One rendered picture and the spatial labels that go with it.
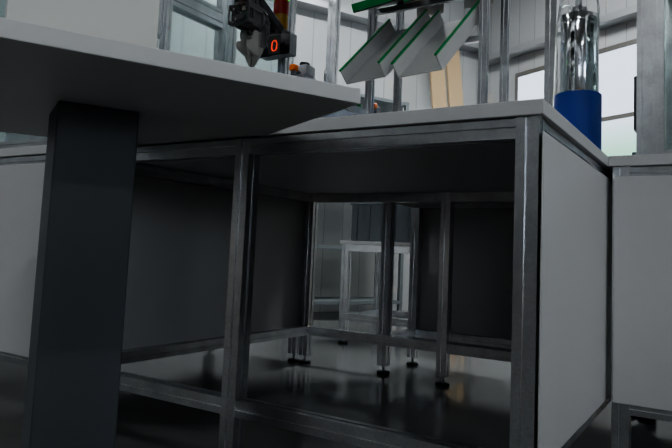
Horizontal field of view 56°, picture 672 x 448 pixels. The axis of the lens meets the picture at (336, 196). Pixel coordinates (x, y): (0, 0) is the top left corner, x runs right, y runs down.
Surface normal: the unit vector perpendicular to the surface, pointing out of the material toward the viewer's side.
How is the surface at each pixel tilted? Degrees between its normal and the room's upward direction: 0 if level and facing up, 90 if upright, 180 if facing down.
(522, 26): 90
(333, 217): 90
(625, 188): 90
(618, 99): 90
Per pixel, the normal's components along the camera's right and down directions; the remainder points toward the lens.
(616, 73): -0.86, -0.08
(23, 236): -0.53, -0.10
